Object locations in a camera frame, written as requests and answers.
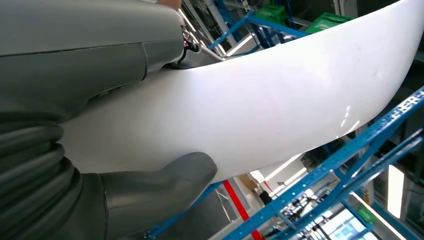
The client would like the blue metal shelf rack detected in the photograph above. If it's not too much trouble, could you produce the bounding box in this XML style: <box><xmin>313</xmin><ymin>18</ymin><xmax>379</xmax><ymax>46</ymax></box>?
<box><xmin>144</xmin><ymin>0</ymin><xmax>424</xmax><ymax>240</ymax></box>

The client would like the red barrier belt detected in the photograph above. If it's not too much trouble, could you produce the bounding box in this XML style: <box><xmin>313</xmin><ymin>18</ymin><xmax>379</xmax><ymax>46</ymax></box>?
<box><xmin>222</xmin><ymin>180</ymin><xmax>265</xmax><ymax>240</ymax></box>

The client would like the green plastic crate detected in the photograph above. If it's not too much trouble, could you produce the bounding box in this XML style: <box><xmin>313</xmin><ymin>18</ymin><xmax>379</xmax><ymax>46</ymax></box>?
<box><xmin>304</xmin><ymin>12</ymin><xmax>354</xmax><ymax>35</ymax></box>
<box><xmin>255</xmin><ymin>3</ymin><xmax>288</xmax><ymax>24</ymax></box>

